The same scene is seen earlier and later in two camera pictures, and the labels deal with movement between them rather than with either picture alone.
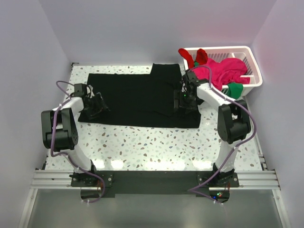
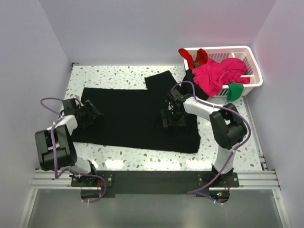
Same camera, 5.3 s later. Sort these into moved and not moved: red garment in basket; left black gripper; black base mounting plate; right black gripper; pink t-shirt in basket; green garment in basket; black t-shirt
Moved: black t-shirt; left black gripper; right black gripper
Not moved: pink t-shirt in basket; black base mounting plate; green garment in basket; red garment in basket
